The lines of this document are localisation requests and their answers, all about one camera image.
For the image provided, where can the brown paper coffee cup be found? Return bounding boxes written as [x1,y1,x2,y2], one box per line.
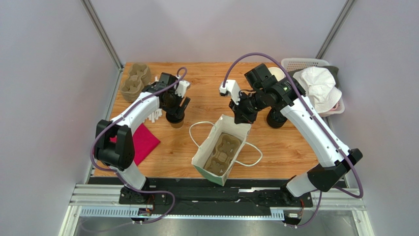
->
[170,120,184,129]

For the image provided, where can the stack of pulp cup carriers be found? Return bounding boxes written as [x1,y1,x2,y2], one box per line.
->
[120,63,151,102]

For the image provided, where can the single pulp cup carrier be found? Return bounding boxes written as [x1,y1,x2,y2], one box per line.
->
[204,133,242,176]

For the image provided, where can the stack of paper cups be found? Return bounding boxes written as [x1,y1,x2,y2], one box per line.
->
[268,67,286,81]

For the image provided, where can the green white paper bag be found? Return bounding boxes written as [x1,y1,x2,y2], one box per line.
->
[188,115,263,186]

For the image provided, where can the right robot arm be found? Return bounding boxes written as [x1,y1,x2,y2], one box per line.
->
[219,64,363,206]

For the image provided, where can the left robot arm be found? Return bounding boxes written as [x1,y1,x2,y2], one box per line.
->
[90,73,190,204]

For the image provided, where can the white paper straws bundle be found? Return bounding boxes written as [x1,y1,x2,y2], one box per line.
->
[147,76,163,123]

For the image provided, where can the red folded cloth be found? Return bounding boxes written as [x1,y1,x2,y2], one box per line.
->
[99,122,160,171]

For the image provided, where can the white plastic basket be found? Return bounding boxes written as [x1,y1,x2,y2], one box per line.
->
[281,58,345,117]

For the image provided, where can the white bucket hat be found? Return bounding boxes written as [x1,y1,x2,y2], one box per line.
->
[293,67,342,115]

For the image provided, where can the dark green cloth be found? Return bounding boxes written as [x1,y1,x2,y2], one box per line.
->
[324,65,339,84]

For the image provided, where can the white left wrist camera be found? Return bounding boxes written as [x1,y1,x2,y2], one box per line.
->
[175,79,191,98]

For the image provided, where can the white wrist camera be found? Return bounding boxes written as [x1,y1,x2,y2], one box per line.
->
[219,79,240,105]
[175,79,191,98]

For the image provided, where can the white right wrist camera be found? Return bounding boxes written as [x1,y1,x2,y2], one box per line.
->
[219,79,240,105]

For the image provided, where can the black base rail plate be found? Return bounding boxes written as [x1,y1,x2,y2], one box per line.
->
[88,177,348,217]

